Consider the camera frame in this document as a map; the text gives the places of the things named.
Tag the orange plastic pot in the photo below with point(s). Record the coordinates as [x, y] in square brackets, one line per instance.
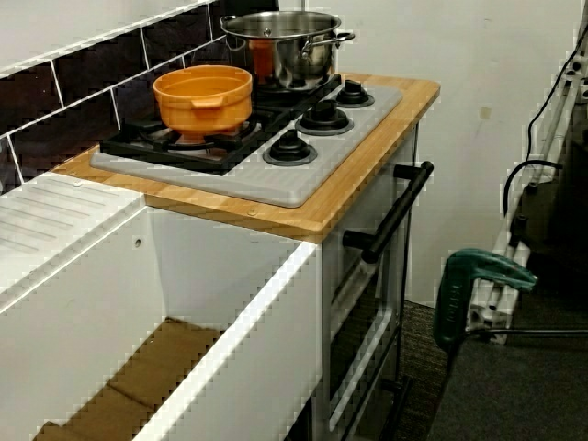
[202, 105]

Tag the grey toy stove panel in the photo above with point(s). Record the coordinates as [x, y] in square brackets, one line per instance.
[285, 184]

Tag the black stove knob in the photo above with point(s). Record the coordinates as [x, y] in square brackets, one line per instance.
[324, 117]
[353, 94]
[289, 149]

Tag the white toy kitchen cabinet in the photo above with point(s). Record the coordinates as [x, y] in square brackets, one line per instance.
[327, 298]

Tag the black burner grate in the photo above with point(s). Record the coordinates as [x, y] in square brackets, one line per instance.
[161, 158]
[303, 97]

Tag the white toy sink basin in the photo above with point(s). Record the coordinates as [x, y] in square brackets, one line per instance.
[229, 367]

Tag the stainless steel pot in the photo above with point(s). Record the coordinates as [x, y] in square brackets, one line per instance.
[294, 59]

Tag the brown cardboard sheet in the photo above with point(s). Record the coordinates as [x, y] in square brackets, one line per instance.
[151, 367]

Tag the dark tile backsplash panel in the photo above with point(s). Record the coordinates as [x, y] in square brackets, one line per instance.
[92, 69]

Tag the black equipment box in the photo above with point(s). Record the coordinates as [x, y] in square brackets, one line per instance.
[565, 206]

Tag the silver aluminium frame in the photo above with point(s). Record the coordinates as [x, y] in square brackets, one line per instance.
[487, 317]

